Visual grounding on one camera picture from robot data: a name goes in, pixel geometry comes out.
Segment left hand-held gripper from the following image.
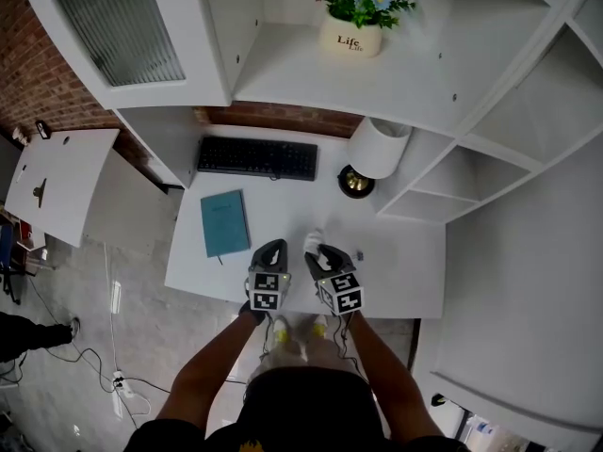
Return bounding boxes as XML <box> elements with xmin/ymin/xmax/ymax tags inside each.
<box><xmin>243</xmin><ymin>238</ymin><xmax>293</xmax><ymax>314</ymax></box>

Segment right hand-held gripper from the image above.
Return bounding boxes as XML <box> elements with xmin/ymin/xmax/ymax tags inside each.
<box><xmin>303</xmin><ymin>244</ymin><xmax>367</xmax><ymax>318</ymax></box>

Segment white shelf cabinet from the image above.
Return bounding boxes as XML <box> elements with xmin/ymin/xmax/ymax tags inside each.
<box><xmin>16</xmin><ymin>0</ymin><xmax>603</xmax><ymax>225</ymax></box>

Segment person's right forearm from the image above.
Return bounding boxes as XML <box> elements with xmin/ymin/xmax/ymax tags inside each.
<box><xmin>345</xmin><ymin>309</ymin><xmax>445</xmax><ymax>445</ymax></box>

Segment person's left forearm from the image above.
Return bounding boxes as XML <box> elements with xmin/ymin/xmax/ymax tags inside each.
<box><xmin>156</xmin><ymin>309</ymin><xmax>270</xmax><ymax>433</ymax></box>

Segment white desk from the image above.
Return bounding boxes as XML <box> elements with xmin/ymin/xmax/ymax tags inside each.
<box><xmin>163</xmin><ymin>123</ymin><xmax>448</xmax><ymax>320</ymax></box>

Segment teal notebook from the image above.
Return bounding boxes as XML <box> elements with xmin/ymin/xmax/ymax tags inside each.
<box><xmin>200</xmin><ymin>188</ymin><xmax>253</xmax><ymax>266</ymax></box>

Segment person's right shoe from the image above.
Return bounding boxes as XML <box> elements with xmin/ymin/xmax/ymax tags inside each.
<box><xmin>310</xmin><ymin>313</ymin><xmax>330</xmax><ymax>341</ymax></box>

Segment person's shoe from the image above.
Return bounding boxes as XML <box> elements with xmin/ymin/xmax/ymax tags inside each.
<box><xmin>271</xmin><ymin>315</ymin><xmax>292</xmax><ymax>347</ymax></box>
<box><xmin>310</xmin><ymin>313</ymin><xmax>330</xmax><ymax>341</ymax></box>

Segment person's left shoe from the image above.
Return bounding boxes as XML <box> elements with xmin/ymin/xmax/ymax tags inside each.
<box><xmin>271</xmin><ymin>315</ymin><xmax>292</xmax><ymax>347</ymax></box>

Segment person's light trousers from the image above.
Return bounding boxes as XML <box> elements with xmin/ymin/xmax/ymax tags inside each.
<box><xmin>256</xmin><ymin>315</ymin><xmax>359</xmax><ymax>383</ymax></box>

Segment black keyboard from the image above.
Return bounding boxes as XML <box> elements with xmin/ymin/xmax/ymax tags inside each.
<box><xmin>196</xmin><ymin>135</ymin><xmax>320</xmax><ymax>183</ymax></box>

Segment white shade table lamp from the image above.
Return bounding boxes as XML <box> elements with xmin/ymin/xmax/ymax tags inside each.
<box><xmin>336</xmin><ymin>115</ymin><xmax>414</xmax><ymax>201</ymax></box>

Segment person's black shirt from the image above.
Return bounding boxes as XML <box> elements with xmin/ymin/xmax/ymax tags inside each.
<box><xmin>122</xmin><ymin>366</ymin><xmax>472</xmax><ymax>452</ymax></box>

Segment white power strip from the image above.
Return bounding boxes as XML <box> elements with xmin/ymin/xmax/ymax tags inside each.
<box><xmin>111</xmin><ymin>370</ymin><xmax>137</xmax><ymax>399</ymax></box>

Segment plain white table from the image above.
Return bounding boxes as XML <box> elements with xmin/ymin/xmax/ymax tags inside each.
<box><xmin>3</xmin><ymin>127</ymin><xmax>122</xmax><ymax>249</ymax></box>

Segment potted plant in cream pot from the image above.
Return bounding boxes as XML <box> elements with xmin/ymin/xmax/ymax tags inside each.
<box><xmin>314</xmin><ymin>0</ymin><xmax>418</xmax><ymax>59</ymax></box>

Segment red and white box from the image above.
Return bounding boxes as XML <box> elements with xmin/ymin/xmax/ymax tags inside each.
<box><xmin>17</xmin><ymin>220</ymin><xmax>47</xmax><ymax>253</ymax></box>

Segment blue chair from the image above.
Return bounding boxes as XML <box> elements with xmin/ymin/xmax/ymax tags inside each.
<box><xmin>0</xmin><ymin>223</ymin><xmax>27</xmax><ymax>306</ymax></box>

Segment white ribbed glass cabinet door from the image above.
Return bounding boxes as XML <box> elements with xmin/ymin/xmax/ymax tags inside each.
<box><xmin>16</xmin><ymin>0</ymin><xmax>233</xmax><ymax>111</ymax></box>

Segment black wrist strap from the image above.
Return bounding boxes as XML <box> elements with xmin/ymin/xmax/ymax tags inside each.
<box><xmin>237</xmin><ymin>299</ymin><xmax>269</xmax><ymax>327</ymax></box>

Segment black floor cable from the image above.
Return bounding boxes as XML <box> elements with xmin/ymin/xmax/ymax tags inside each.
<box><xmin>122</xmin><ymin>375</ymin><xmax>171</xmax><ymax>395</ymax></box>

